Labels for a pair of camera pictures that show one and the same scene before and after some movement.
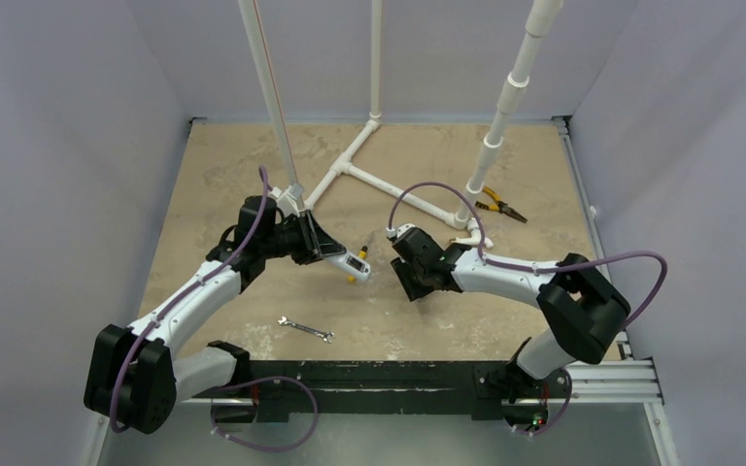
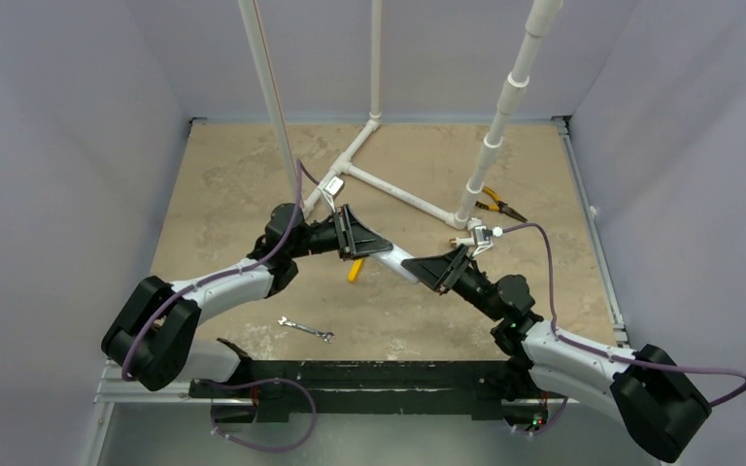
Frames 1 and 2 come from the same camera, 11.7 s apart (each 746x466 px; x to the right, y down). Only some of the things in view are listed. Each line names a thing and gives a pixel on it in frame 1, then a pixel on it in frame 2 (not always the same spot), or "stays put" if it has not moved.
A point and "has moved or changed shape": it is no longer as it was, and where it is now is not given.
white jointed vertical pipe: (542, 24) stays put
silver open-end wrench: (324, 335) stays put
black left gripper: (315, 243) → (356, 240)
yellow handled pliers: (499, 206) stays put
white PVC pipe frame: (280, 121) stays put
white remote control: (351, 265) has moved or changed shape
